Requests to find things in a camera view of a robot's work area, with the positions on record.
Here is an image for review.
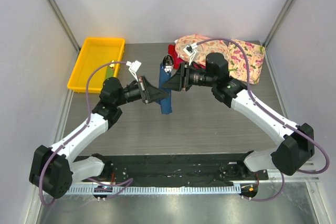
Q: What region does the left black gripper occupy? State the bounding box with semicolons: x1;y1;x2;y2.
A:
114;76;169;106

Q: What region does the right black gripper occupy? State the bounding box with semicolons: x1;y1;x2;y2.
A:
162;61;217;91

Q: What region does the blue paper napkin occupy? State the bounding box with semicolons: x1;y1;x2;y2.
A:
157;63;173;115

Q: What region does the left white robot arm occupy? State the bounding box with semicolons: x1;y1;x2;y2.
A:
29;76;169;199

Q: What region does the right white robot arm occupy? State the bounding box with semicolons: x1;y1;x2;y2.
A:
162;53;314;179

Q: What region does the red folded cloth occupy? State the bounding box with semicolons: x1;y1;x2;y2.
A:
168;42;207;69

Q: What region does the floral round mesh cover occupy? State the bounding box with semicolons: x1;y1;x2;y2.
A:
174;34;230;67

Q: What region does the green gold-tipped utensil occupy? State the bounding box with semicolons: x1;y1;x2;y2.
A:
105;60;116;79

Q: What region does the floral yellow placemat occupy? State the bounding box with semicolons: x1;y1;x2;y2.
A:
228;39;265;84

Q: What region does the yellow plastic bin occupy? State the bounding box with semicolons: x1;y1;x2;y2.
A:
67;37;125;93

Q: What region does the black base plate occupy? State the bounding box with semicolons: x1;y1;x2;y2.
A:
76;152;270;187

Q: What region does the white slotted cable duct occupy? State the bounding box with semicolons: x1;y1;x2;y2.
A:
66;183;241;196

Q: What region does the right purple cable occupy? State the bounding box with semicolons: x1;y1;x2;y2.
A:
196;37;330;202

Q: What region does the left aluminium corner post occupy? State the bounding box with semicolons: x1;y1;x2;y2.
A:
46;0;81;53

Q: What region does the aluminium corner post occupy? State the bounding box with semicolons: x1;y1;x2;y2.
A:
46;0;81;53
263;0;296;48

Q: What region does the right aluminium corner post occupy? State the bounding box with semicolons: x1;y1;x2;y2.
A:
263;0;296;48

